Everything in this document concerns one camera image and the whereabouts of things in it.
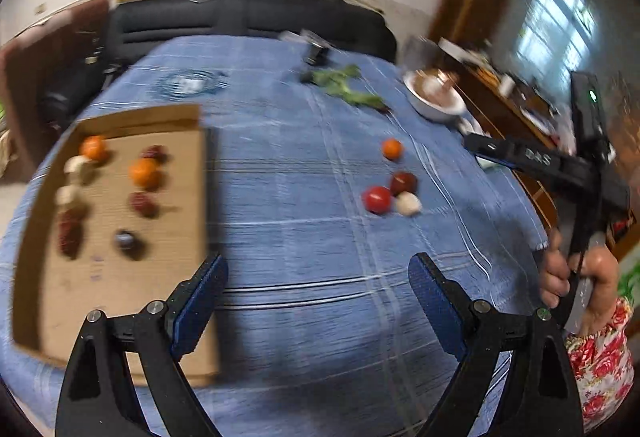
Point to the barred window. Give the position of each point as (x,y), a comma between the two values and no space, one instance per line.
(555,17)

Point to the large dark red jujube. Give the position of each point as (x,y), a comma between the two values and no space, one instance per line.
(403,182)

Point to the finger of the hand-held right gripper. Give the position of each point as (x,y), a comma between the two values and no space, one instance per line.
(520,153)

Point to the dark sofa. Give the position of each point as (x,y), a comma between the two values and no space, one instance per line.
(250,24)

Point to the large orange mandarin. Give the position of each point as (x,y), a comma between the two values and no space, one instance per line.
(145,173)

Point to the small orange mandarin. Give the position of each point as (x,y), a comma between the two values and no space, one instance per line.
(392,149)
(94,148)

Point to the black motor device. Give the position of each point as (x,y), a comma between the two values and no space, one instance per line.
(315,54)

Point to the cardboard tray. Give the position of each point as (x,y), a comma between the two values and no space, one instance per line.
(170,242)

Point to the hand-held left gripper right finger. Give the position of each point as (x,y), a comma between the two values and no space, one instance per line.
(440,307)

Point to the red wrinkled jujube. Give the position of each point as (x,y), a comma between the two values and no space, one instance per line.
(154,153)
(70,233)
(143,204)

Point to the white plastic bowl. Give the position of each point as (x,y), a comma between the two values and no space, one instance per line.
(436,106)

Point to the white cup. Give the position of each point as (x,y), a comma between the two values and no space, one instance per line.
(506,84)

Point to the person's right hand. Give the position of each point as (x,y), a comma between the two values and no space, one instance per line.
(602,282)

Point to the beige yam chunk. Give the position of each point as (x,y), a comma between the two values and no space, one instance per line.
(75,165)
(67,195)

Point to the wooden sideboard cabinet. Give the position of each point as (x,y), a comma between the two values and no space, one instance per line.
(520,117)

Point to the dark purple passion fruit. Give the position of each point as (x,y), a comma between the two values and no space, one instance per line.
(126,242)

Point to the person's floral clothing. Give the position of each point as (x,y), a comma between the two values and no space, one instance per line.
(600,362)

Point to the red cherry tomato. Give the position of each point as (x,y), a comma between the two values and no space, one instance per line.
(377,199)

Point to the small dark jujube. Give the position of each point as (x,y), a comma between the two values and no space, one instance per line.
(384,107)

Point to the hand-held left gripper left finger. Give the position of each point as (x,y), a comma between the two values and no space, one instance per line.
(200,302)

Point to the white garlic bulb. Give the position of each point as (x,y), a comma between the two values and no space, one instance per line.
(408,204)

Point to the brown chair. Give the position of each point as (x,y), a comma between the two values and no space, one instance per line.
(50,67)

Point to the green leafy vegetable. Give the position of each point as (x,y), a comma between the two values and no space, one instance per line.
(342,82)

